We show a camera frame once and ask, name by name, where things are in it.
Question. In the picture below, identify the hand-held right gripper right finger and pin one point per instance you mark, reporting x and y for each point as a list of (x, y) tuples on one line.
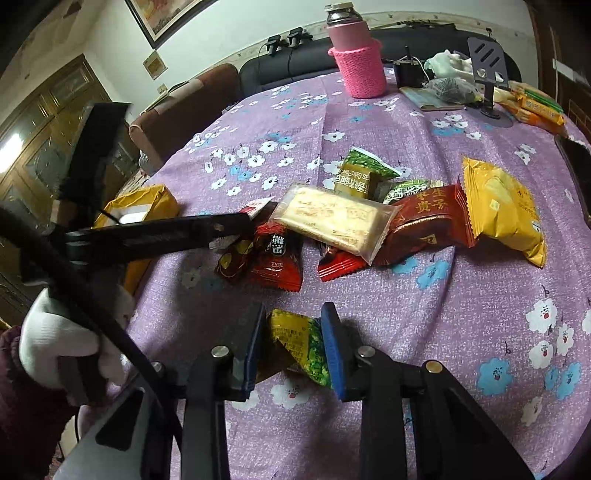
[(332, 350)]

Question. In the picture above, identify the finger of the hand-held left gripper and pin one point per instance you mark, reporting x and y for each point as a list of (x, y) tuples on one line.
[(161, 235)]

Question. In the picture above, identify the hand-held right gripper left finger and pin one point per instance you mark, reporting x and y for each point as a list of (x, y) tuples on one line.
[(251, 350)]

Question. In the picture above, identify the yellow cardboard box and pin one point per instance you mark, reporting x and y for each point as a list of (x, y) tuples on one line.
[(157, 201)]

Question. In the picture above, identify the yellow green pea snack packet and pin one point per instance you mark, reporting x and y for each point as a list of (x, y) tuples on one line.
[(295, 341)]

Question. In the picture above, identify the red snack packet black label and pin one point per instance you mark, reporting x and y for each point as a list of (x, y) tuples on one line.
[(277, 263)]

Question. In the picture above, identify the small red white snack packet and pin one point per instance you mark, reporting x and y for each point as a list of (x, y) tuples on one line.
[(255, 206)]

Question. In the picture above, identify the olive green snack packet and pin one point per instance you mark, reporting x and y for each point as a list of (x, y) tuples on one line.
[(362, 173)]

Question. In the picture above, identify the person's left forearm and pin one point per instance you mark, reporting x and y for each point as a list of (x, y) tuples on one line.
[(23, 406)]

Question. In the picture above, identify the person's left hand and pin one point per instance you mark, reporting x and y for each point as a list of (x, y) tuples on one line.
[(51, 332)]

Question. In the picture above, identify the wooden glass door cabinet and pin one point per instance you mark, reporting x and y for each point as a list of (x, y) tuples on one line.
[(46, 120)]

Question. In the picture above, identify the purple floral tablecloth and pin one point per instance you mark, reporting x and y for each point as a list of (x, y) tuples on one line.
[(369, 300)]

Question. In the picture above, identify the dark red nut snack packet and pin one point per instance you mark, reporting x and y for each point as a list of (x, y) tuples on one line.
[(233, 261)]

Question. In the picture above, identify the brown chair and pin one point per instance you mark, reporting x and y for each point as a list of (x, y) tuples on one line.
[(203, 92)]

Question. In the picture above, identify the clear wrapped cracker packet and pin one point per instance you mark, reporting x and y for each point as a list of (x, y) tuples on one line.
[(332, 221)]

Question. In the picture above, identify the large dark red snack packet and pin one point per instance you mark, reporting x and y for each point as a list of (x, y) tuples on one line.
[(425, 226)]

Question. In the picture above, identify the green white snack packet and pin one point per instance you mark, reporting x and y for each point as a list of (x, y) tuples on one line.
[(406, 189)]

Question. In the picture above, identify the black charger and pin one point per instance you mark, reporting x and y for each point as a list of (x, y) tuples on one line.
[(295, 37), (273, 44)]

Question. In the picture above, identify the yellow pillow snack packet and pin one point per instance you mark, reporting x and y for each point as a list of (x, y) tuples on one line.
[(503, 212)]

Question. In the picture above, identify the black leather sofa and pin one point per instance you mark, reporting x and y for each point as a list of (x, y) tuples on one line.
[(300, 64)]

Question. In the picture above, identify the pink bottle with knitted sleeve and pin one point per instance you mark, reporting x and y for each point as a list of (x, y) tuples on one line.
[(360, 69)]

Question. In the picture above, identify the thin booklet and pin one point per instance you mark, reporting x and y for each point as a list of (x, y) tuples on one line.
[(429, 104)]

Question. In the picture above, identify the clear plastic bag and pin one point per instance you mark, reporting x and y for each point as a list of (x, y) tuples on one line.
[(445, 90)]

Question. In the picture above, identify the small black device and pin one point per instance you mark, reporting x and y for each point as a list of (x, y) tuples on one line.
[(408, 71)]

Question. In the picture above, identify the white cloth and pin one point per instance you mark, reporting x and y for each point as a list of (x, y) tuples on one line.
[(445, 62)]

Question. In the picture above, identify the orange biscuit pack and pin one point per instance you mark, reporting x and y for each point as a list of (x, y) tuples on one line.
[(535, 108)]

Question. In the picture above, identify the grey phone stand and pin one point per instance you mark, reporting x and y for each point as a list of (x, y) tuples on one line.
[(485, 55)]

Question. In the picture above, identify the small wall card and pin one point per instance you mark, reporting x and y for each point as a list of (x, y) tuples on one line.
[(154, 64)]

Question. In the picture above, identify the framed wall picture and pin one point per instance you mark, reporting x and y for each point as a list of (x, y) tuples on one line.
[(171, 14)]

